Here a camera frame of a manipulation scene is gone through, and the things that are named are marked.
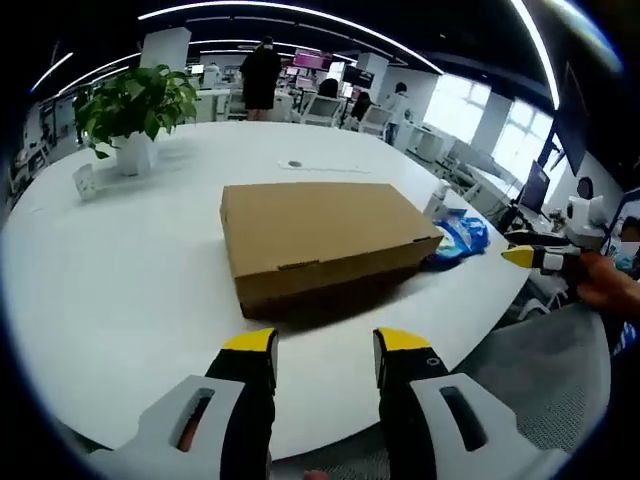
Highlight dark computer monitor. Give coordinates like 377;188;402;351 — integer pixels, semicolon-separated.
519;159;551;214

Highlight linear ceiling light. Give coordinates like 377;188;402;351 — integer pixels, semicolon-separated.
137;1;444;75
512;0;561;109

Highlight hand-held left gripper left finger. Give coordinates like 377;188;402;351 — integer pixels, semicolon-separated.
87;327;280;480

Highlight dark display screen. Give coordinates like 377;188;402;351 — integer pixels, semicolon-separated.
344;65;376;86

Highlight blue soft tissue pack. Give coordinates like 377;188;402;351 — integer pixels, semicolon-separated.
447;207;490;257

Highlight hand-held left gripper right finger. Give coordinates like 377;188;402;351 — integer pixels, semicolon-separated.
372;327;571;480

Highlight green plant in white pot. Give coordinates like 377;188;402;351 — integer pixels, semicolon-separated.
73;63;199;177

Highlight brown cardboard shoe box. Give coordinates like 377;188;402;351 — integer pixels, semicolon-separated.
220;182;445;321

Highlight person's left hand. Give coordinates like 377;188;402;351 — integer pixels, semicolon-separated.
266;448;335;480

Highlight purple display screen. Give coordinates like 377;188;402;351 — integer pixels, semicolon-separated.
292;49;334;71

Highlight white office chair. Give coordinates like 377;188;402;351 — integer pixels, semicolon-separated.
359;106;391;136
302;94;346;126

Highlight white paper cup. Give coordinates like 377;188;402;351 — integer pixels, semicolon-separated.
72;163;99;201

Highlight person's right hand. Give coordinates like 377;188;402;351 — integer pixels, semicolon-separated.
564;248;626;307

